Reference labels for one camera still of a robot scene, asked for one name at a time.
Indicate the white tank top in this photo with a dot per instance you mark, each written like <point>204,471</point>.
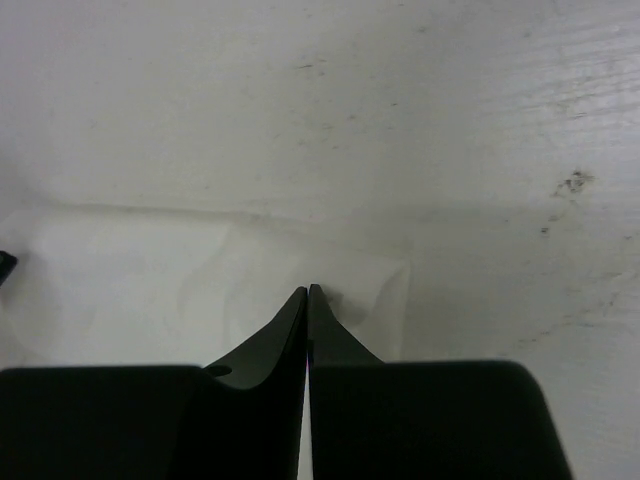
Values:
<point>103,286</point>

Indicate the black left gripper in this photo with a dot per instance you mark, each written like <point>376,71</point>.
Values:
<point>8,263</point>

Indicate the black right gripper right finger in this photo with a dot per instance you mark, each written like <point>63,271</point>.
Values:
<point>481,419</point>

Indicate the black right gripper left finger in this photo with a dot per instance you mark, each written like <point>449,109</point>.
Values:
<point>236,418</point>

